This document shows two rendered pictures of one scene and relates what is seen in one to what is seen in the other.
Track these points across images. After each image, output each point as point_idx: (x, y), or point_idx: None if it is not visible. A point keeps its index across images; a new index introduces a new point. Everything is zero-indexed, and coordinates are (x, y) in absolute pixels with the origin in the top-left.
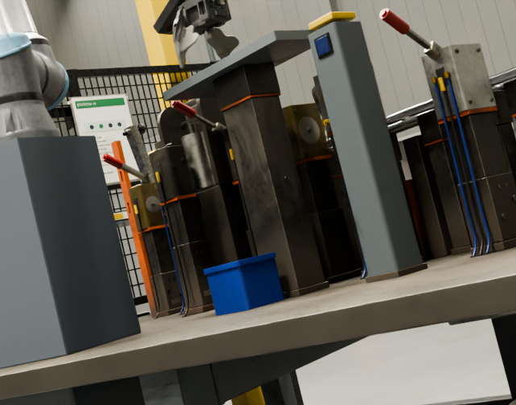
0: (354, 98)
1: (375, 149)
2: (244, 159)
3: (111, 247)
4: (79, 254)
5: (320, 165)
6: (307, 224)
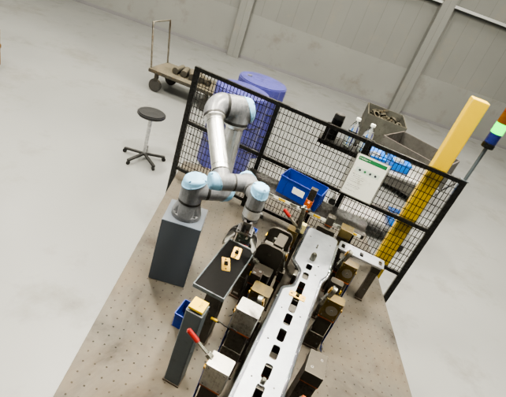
0: (178, 332)
1: (177, 350)
2: None
3: (185, 262)
4: (169, 257)
5: None
6: (208, 327)
